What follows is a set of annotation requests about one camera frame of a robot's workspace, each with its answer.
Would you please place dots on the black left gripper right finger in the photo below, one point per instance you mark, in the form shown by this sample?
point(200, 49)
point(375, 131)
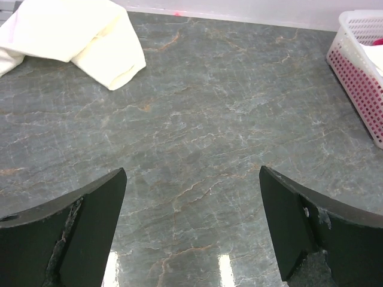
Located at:
point(304, 223)

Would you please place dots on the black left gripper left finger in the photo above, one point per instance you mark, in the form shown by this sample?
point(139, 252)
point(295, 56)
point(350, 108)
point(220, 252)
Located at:
point(65, 241)

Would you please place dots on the cream cloth napkin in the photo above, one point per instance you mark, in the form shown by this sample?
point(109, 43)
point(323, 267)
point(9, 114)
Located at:
point(96, 36)

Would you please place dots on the white plastic basket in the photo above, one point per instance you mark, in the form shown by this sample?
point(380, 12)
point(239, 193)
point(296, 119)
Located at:
point(358, 75)

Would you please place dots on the white folded cloth in basket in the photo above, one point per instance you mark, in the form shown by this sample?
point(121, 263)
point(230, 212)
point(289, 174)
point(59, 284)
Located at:
point(375, 54)

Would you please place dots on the pink cloth in basket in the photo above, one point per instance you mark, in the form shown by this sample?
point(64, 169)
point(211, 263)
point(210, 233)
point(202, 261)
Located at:
point(378, 42)

